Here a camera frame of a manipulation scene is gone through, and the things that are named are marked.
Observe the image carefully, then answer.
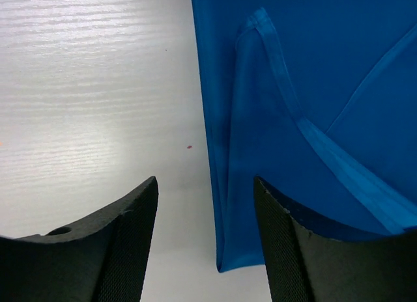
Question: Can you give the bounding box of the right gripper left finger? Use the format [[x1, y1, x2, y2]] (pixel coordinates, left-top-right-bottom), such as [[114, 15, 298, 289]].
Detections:
[[1, 176, 158, 302]]

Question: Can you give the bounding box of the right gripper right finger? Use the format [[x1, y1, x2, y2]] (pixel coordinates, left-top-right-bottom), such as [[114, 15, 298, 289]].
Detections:
[[253, 177, 416, 301]]

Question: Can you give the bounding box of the blue cloth napkin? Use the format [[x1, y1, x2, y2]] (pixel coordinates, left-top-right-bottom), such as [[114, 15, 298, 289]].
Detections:
[[192, 0, 416, 272]]

